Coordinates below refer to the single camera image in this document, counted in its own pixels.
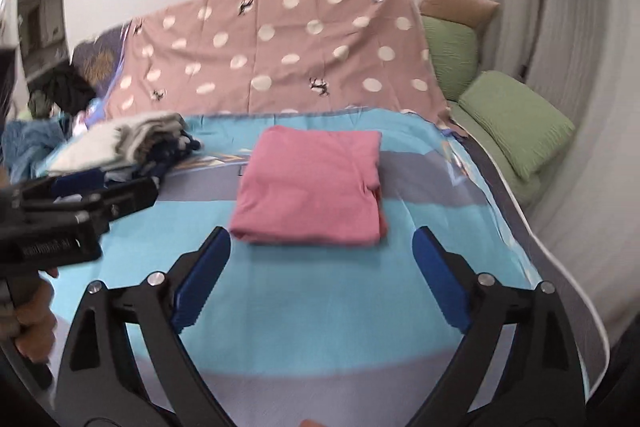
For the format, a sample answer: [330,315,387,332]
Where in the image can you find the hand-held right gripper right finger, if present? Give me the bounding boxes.
[411,226,587,427]

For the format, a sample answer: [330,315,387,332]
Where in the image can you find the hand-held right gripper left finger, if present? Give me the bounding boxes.
[54,227,232,427]

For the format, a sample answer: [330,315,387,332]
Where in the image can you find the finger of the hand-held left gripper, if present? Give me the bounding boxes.
[80,178,162,224]
[14,171,109,204]

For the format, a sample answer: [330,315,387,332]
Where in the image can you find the pink long-sleeve shirt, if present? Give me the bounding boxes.
[229,125,390,249]

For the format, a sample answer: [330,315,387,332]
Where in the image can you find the pile of folded clothes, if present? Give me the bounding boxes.
[47,111,188,172]

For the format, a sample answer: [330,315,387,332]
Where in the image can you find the person's left hand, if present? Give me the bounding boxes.
[10,266,58,365]

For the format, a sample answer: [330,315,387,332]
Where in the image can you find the folded navy garment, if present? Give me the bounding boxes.
[125,131,206,182]

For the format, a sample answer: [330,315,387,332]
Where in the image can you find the blue fluffy blanket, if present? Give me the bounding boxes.
[0,117,69,184]

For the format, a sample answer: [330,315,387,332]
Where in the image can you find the grey-green garment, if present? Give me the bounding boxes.
[27,89,54,118]

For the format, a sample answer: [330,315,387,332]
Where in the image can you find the black garment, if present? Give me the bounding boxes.
[46,64,97,114]

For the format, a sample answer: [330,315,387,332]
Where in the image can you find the blue geometric bed cover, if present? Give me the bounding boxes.
[37,107,546,427]

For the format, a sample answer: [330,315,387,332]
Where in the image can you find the navy gold patterned pillow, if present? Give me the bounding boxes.
[72,23,133,98]

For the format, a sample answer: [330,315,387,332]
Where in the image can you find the large green pillow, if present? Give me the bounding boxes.
[457,71,577,182]

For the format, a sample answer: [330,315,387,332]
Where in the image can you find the small green pillow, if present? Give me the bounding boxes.
[420,16,481,104]

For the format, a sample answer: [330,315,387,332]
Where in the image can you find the brown polka dot sheet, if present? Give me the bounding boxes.
[102,0,453,132]

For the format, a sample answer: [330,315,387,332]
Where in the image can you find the white pleated curtain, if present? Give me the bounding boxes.
[475,0,640,268]

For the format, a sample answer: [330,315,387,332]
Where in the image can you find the tan pillow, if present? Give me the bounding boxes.
[419,0,501,31]

